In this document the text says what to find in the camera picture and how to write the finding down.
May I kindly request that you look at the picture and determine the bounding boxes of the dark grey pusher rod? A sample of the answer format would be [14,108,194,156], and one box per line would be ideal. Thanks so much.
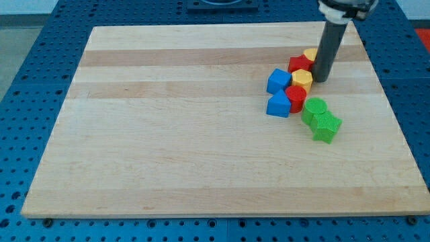
[312,21,347,83]

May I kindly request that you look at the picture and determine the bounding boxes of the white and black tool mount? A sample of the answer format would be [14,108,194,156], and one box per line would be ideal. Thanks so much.
[317,0,379,24]

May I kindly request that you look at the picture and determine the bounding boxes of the yellow heart block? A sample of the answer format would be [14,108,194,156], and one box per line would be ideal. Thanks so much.
[303,48,318,62]

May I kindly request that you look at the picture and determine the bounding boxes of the wooden board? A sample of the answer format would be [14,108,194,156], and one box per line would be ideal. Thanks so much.
[21,22,429,218]

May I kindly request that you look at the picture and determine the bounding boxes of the red star block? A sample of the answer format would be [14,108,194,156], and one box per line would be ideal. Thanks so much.
[288,54,314,73]

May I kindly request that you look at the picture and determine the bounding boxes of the yellow hexagon block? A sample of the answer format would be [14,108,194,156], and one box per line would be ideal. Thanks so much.
[292,69,313,93]

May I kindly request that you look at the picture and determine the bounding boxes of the red cylinder block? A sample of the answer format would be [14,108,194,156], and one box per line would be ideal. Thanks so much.
[285,85,307,113]

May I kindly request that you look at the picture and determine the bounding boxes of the blue cube block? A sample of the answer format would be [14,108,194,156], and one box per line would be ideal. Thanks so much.
[266,69,292,94]

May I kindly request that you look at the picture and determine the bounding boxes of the green cylinder block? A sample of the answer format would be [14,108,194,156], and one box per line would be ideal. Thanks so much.
[301,97,328,125]

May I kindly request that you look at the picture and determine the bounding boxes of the blue triangle block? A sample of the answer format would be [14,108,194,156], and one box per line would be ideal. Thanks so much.
[266,89,291,118]

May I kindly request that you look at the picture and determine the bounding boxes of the green star block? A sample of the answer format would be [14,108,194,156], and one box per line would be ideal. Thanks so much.
[309,111,343,144]

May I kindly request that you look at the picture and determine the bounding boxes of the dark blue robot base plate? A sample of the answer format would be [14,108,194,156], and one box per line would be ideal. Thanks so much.
[186,0,259,13]

